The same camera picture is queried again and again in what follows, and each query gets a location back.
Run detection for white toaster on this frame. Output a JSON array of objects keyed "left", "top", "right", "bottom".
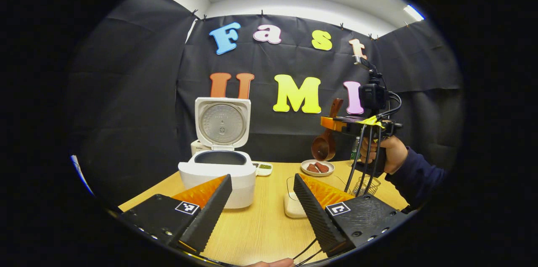
[{"left": 190, "top": 140, "right": 211, "bottom": 157}]

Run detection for small ceiling light panel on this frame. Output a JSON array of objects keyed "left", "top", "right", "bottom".
[{"left": 403, "top": 4, "right": 425, "bottom": 21}]

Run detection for wire metal chopstick holder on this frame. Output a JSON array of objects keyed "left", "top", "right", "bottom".
[{"left": 352, "top": 174, "right": 381, "bottom": 197}]

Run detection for white divided condiment dish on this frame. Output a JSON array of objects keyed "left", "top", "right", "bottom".
[{"left": 253, "top": 162, "right": 274, "bottom": 177}]

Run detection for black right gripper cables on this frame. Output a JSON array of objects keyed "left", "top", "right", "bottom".
[{"left": 345, "top": 90, "right": 403, "bottom": 198}]

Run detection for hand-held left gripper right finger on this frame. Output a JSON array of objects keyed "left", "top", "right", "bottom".
[{"left": 293, "top": 173, "right": 410, "bottom": 258}]

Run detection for brown wooden spoon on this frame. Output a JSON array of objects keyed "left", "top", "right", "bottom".
[{"left": 311, "top": 98, "right": 344, "bottom": 161}]

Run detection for glass container of white rice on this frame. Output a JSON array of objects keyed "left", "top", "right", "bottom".
[{"left": 284, "top": 176, "right": 308, "bottom": 219}]

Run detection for white round plate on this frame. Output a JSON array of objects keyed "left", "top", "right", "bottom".
[{"left": 301, "top": 159, "right": 335, "bottom": 177}]

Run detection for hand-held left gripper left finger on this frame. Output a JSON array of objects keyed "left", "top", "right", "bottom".
[{"left": 122, "top": 174, "right": 234, "bottom": 259}]

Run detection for black backdrop cloth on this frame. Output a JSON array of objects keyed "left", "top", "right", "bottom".
[{"left": 69, "top": 0, "right": 463, "bottom": 209}]

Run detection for white rice cooker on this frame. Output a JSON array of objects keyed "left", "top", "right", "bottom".
[{"left": 178, "top": 97, "right": 257, "bottom": 209}]

